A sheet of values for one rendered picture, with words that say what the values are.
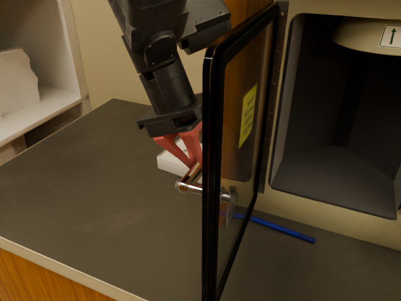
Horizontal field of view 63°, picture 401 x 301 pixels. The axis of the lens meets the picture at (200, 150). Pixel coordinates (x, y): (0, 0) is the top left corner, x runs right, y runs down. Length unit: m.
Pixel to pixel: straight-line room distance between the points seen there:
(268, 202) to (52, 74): 1.13
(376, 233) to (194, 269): 0.37
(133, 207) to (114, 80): 0.70
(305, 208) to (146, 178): 0.40
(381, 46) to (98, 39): 1.02
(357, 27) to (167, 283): 0.55
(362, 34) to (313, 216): 0.37
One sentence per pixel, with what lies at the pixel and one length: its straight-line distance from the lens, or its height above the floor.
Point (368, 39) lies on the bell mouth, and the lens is 0.61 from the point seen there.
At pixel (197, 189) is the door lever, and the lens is 0.41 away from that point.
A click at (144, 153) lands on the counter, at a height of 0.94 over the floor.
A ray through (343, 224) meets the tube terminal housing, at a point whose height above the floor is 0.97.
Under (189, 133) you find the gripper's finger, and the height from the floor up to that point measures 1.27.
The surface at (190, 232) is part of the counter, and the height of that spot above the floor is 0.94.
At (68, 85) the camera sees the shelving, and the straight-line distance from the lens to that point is 1.54.
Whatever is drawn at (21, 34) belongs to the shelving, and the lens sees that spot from 1.64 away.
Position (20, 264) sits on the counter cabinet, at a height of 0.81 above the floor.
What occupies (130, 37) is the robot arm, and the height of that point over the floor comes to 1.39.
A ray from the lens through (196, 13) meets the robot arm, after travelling 0.40.
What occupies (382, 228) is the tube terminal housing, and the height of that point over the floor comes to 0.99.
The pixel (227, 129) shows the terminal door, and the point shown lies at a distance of 0.37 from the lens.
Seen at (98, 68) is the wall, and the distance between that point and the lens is 1.41.
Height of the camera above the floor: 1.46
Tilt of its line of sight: 32 degrees down
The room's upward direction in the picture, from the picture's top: straight up
